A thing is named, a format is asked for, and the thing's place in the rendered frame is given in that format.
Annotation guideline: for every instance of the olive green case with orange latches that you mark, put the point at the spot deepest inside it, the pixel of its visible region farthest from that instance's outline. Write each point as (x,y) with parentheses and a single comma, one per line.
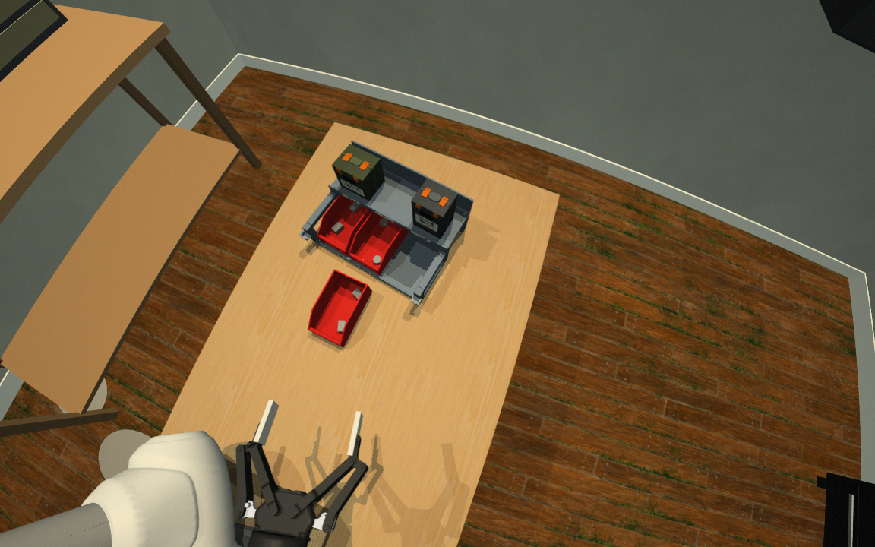
(359,171)

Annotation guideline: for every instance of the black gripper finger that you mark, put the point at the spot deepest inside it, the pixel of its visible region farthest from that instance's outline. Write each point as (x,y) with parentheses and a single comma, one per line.
(327,521)
(246,507)

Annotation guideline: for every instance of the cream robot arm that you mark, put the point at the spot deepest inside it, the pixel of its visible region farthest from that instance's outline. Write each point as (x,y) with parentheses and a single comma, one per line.
(176,492)

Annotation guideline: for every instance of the black tool case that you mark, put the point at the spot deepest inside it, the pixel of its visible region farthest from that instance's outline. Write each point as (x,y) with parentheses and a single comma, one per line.
(433,208)

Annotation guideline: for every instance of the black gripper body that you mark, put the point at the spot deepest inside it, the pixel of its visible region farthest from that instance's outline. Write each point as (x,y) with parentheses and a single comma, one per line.
(279,530)

